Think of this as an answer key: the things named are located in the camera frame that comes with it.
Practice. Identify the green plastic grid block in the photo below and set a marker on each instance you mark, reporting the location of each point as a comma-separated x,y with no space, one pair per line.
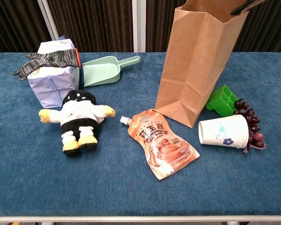
221,100

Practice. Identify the pale lilac tissue pack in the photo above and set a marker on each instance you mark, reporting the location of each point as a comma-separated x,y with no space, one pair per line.
49,89

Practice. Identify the white table frame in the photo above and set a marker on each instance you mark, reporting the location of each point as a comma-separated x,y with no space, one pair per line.
140,219

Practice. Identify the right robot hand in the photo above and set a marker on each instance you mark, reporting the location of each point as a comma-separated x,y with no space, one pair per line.
247,5

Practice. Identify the white partition frame post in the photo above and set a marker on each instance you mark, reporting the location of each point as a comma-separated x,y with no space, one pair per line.
138,23
46,14

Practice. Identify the brown paper bag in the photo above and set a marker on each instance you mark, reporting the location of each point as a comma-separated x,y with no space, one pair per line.
189,70

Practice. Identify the grey striped knit glove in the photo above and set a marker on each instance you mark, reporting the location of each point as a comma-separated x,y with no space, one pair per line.
53,58

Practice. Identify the blue felt table cover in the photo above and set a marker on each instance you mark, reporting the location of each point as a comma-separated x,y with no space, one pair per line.
131,187

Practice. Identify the black and white plush doll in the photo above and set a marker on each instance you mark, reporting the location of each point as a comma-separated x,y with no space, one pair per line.
77,114

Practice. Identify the mint green plastic scoop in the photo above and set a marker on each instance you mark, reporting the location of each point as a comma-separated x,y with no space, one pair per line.
100,71

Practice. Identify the purple grape bunch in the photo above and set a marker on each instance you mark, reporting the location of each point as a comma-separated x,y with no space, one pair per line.
253,119

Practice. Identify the dark pleated curtain panel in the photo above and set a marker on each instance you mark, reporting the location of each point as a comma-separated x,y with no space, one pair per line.
159,23
14,23
267,30
96,23

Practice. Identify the orange peanut butter pouch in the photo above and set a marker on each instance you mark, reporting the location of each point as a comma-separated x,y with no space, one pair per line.
164,145

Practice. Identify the white flower print paper cup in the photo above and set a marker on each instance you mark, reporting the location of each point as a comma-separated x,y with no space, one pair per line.
222,131

